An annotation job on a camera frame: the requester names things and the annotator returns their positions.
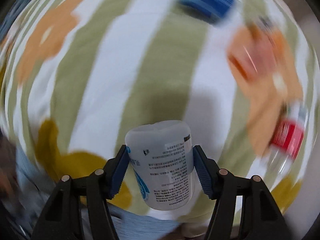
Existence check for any blue plastic cup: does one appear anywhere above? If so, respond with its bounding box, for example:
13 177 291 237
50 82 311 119
176 0 236 24

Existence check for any white cup with blue label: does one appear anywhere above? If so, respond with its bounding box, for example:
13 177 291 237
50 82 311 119
125 120 194 211

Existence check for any green striped floral blanket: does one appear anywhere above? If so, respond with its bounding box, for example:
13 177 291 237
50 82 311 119
0 0 320 221

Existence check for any clear cup with red label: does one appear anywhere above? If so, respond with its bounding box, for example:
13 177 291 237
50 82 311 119
267 100 309 175

